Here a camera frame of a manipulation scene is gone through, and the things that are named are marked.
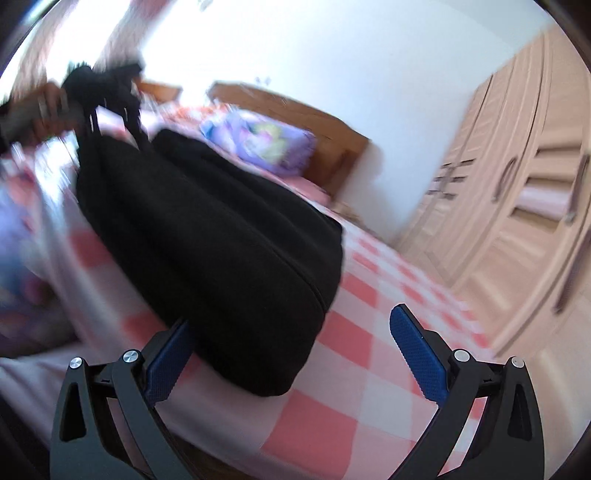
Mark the black pants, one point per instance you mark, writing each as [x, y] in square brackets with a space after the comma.
[207, 240]

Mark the light wooden wardrobe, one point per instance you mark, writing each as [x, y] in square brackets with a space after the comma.
[517, 194]

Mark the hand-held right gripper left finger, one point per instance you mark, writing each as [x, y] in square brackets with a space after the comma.
[167, 362]

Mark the person's left hand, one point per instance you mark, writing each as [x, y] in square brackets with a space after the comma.
[51, 108]

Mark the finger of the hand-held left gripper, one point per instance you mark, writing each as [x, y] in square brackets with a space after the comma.
[136, 124]

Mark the purple printed cloth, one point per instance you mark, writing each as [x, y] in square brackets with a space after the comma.
[18, 258]

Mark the pink checkered bed sheet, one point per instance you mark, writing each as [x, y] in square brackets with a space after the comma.
[360, 360]

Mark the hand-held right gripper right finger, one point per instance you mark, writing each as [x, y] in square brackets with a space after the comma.
[418, 355]

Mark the purple printed pillow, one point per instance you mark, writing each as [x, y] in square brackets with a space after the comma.
[263, 136]

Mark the brown wooden headboard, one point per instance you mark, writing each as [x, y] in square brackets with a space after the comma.
[295, 115]

